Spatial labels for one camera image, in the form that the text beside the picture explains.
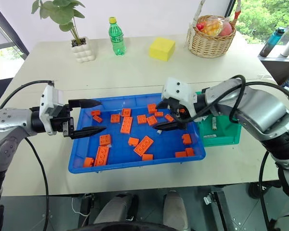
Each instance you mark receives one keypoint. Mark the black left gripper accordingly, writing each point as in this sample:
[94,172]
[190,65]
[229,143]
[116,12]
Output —
[67,122]

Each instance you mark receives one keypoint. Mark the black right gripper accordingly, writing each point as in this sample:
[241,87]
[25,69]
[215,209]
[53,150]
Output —
[179,113]

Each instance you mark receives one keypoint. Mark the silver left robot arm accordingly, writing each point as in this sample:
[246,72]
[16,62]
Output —
[7,125]

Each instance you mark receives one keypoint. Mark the black rounded robot base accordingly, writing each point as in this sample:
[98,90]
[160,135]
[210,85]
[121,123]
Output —
[135,227]

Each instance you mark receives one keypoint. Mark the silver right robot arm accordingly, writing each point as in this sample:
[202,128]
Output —
[262,110]

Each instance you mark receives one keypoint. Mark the blue plastic bin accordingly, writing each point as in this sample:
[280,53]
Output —
[120,149]

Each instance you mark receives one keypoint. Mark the green plastic bin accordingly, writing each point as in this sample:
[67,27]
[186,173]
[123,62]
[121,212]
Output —
[222,137]

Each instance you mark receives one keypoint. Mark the small orange building brick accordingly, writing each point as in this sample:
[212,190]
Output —
[115,118]
[105,139]
[95,112]
[181,154]
[152,120]
[152,108]
[133,141]
[159,113]
[187,138]
[88,162]
[190,151]
[141,119]
[98,118]
[126,112]
[147,157]
[169,117]

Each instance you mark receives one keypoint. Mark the long orange building brick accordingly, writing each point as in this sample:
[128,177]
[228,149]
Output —
[143,144]
[126,124]
[101,156]

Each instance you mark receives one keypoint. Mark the white bubble plant pot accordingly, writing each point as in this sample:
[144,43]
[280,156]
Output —
[84,51]

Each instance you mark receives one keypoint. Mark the yellow sponge block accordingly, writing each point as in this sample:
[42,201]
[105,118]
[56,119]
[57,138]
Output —
[161,49]

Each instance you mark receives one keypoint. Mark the wicker basket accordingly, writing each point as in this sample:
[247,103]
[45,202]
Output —
[210,44]

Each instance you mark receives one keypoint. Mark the green plastic soda bottle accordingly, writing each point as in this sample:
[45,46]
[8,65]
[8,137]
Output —
[116,38]

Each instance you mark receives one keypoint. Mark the black chair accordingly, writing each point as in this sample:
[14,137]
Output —
[0,91]

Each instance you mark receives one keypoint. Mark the grey rounded robot leg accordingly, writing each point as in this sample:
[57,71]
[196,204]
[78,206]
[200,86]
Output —
[115,209]
[174,207]

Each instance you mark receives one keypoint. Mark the bag of fruit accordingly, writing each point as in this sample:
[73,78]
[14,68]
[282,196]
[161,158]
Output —
[213,26]

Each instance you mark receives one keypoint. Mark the pink peach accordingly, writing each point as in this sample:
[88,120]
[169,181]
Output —
[226,30]

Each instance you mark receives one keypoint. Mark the green leafy plant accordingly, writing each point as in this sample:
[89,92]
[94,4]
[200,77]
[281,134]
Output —
[62,14]

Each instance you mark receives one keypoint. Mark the black caster wheel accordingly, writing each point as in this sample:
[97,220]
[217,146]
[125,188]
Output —
[265,188]

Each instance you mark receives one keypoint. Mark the grey side table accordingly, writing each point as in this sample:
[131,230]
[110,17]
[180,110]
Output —
[279,66]

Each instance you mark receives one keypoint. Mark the dark water bottle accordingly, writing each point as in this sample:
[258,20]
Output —
[271,43]

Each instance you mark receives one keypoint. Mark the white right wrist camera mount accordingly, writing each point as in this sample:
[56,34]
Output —
[178,90]

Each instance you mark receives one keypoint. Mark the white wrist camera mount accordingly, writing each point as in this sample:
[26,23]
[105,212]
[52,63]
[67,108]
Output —
[178,90]
[48,101]

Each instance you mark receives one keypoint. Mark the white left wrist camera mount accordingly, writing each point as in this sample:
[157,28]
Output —
[48,101]

